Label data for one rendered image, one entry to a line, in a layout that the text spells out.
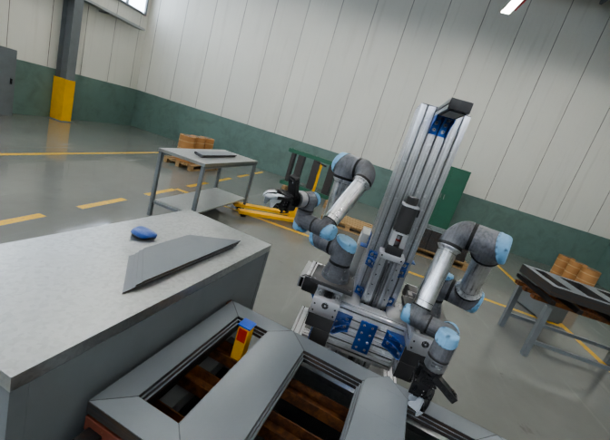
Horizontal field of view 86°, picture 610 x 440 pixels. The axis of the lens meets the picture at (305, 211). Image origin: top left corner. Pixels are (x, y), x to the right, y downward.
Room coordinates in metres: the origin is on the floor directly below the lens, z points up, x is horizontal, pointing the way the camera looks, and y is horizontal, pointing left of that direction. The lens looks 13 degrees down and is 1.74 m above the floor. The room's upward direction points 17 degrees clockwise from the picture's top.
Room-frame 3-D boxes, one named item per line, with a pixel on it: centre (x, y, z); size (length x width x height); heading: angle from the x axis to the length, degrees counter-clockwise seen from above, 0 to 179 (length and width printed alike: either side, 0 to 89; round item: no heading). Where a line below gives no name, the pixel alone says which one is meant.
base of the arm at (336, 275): (1.66, -0.26, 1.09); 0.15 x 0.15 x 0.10
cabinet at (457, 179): (10.06, -3.77, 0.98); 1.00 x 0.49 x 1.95; 82
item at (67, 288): (1.28, 0.60, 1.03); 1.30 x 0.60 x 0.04; 163
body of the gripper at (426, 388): (1.07, -0.61, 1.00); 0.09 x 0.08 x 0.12; 73
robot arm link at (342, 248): (1.66, -0.25, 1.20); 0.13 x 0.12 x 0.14; 56
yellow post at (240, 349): (1.25, 0.09, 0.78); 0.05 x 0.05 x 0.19; 73
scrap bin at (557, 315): (5.27, -4.19, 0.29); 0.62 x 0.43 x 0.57; 9
